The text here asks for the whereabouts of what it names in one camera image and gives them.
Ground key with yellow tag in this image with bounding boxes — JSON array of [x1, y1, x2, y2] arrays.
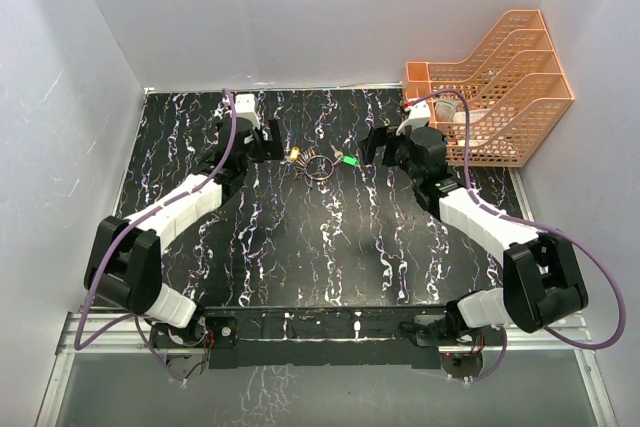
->
[[286, 147, 301, 163]]

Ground key with green tag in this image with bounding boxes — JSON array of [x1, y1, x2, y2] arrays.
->
[[330, 144, 360, 167]]

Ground metal keyring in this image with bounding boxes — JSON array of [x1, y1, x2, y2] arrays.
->
[[304, 155, 335, 182]]

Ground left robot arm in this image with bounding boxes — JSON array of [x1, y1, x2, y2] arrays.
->
[[84, 117, 284, 346]]

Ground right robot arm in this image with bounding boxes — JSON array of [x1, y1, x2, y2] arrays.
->
[[358, 127, 588, 344]]

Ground papers in organizer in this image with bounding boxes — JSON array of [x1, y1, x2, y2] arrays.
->
[[434, 99, 490, 123]]

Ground orange file organizer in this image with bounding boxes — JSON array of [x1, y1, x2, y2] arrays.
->
[[403, 10, 574, 167]]

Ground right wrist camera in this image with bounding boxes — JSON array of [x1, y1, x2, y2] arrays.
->
[[396, 100, 431, 136]]

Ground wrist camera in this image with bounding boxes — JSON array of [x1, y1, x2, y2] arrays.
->
[[396, 100, 431, 136], [235, 93, 260, 128]]

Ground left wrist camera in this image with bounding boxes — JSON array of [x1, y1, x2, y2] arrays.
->
[[235, 93, 260, 128]]

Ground black base frame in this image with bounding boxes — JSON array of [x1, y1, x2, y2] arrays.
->
[[151, 307, 504, 373]]

